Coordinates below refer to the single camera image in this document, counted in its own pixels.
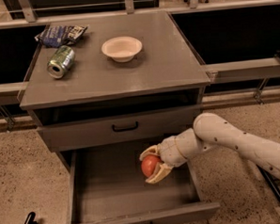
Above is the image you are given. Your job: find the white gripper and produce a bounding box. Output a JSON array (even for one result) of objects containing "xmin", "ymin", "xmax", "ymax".
[{"xmin": 139, "ymin": 136, "xmax": 187, "ymax": 184}]

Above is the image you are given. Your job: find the red apple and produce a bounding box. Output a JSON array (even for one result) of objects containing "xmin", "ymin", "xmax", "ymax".
[{"xmin": 141, "ymin": 154, "xmax": 162, "ymax": 178}]

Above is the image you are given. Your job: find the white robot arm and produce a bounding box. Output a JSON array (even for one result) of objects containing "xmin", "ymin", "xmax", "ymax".
[{"xmin": 139, "ymin": 112, "xmax": 280, "ymax": 184}]

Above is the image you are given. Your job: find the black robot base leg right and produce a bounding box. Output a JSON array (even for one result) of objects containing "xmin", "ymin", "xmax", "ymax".
[{"xmin": 258, "ymin": 167, "xmax": 280, "ymax": 204}]

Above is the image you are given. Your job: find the closed grey top drawer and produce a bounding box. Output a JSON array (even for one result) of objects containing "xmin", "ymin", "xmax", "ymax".
[{"xmin": 38, "ymin": 105, "xmax": 201, "ymax": 152}]

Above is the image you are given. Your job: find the open grey middle drawer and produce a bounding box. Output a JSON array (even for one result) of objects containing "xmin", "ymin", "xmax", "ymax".
[{"xmin": 66, "ymin": 137, "xmax": 220, "ymax": 224}]

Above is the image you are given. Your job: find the grey drawer cabinet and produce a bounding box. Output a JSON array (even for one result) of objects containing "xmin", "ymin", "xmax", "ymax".
[{"xmin": 20, "ymin": 12, "xmax": 210, "ymax": 167}]

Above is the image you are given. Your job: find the white paper bowl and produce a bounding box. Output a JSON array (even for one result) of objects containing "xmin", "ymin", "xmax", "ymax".
[{"xmin": 101, "ymin": 37, "xmax": 142, "ymax": 63}]

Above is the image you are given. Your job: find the grey metal railing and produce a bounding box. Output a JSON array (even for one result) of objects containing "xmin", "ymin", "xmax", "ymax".
[{"xmin": 0, "ymin": 0, "xmax": 280, "ymax": 132}]

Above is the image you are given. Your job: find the green soda can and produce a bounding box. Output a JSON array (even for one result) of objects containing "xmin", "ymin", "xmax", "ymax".
[{"xmin": 46, "ymin": 45, "xmax": 75, "ymax": 79}]

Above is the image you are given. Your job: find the blue chip bag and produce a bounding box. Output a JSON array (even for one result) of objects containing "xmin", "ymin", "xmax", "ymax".
[{"xmin": 35, "ymin": 24, "xmax": 87, "ymax": 49}]

